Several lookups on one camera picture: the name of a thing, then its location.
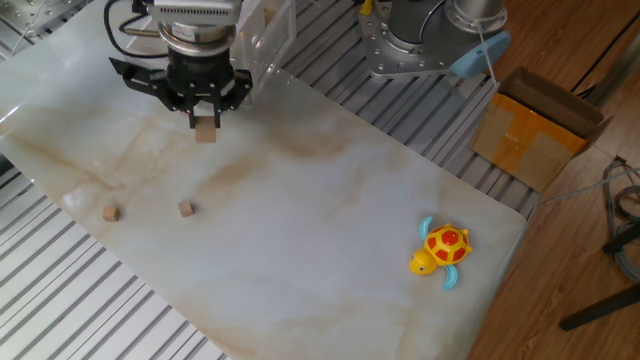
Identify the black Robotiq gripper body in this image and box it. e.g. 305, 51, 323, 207
166, 47, 236, 97

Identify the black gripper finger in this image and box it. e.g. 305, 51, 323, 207
149, 74, 197, 130
212, 68, 254, 130

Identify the white drawer black front handle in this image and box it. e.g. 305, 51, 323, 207
108, 29, 171, 97

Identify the white plastic drawer cabinet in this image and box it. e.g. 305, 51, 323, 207
229, 0, 300, 109

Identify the marble pattern table board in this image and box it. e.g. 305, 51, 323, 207
0, 0, 530, 360

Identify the aluminium plate with screws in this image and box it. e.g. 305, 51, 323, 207
0, 0, 86, 40

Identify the white zip tie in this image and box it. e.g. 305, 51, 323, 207
475, 22, 501, 90

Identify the yellow orange turtle toy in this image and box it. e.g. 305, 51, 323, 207
408, 215, 474, 292

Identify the open cardboard box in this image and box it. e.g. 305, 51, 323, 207
469, 66, 614, 195

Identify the short black stand leg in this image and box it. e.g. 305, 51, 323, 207
602, 223, 640, 255

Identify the long black stand leg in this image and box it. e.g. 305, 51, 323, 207
558, 283, 640, 332

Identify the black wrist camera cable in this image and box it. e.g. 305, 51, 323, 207
103, 0, 170, 60

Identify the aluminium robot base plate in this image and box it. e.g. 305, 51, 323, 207
359, 4, 459, 80

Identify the thin white floor cable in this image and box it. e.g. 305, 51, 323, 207
537, 167, 640, 209

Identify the grey floor cable bundle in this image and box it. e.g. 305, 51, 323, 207
602, 156, 640, 284

